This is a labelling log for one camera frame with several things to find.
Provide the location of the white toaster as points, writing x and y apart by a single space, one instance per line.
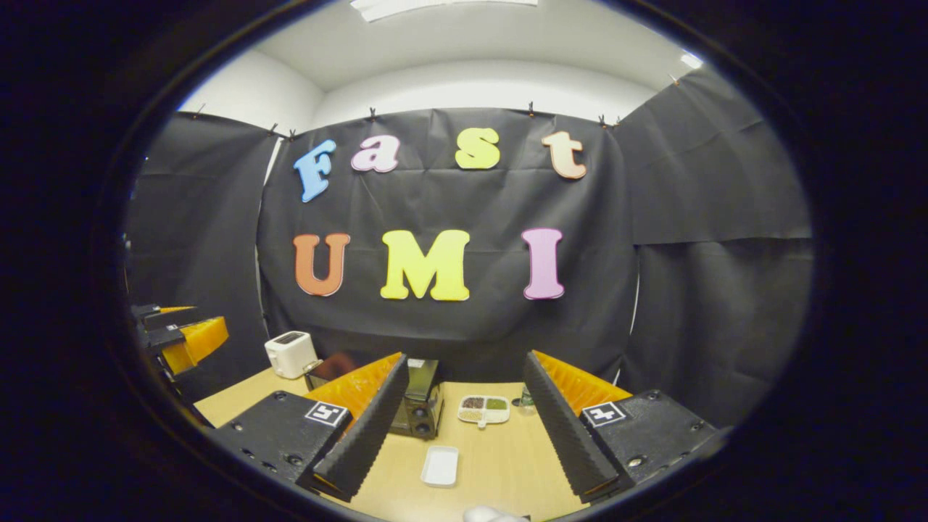
290 357

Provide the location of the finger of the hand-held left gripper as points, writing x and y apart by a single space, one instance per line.
199 341
163 317

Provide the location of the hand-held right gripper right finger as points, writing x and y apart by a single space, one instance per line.
565 428

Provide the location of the long ceiling light panel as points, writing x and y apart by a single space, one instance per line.
442 6

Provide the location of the small ceiling light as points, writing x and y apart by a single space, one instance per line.
691 60

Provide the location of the small white rectangular dish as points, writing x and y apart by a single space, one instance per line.
440 465

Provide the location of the black electric oven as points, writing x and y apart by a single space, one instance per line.
424 407

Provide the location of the clear plastic water bottle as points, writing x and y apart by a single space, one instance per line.
527 399

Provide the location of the white divided plate of grains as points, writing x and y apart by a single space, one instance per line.
483 413

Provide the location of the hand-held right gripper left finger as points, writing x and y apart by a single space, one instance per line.
377 428

